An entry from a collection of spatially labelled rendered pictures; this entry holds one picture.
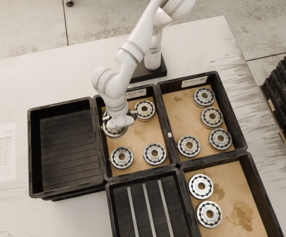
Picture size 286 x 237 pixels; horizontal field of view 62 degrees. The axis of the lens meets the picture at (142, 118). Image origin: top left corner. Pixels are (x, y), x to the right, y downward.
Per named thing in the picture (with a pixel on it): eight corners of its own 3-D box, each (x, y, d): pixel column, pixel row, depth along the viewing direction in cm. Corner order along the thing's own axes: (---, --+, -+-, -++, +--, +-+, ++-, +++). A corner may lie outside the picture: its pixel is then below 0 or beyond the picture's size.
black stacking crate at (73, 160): (38, 119, 120) (27, 109, 110) (96, 107, 121) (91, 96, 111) (42, 201, 104) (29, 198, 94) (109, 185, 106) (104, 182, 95)
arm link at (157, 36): (158, 7, 110) (158, 35, 125) (138, 13, 109) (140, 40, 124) (165, 21, 106) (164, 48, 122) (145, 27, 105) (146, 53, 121)
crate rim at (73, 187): (29, 111, 111) (27, 108, 109) (93, 98, 113) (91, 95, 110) (31, 199, 96) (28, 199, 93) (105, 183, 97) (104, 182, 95)
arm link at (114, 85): (112, 98, 63) (143, 56, 64) (88, 81, 65) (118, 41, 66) (119, 105, 69) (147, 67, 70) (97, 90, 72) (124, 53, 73)
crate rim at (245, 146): (155, 85, 114) (155, 82, 112) (215, 72, 115) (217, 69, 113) (177, 167, 98) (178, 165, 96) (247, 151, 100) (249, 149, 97)
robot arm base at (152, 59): (144, 57, 139) (143, 35, 124) (160, 56, 139) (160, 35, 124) (144, 70, 136) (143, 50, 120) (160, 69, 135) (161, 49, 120)
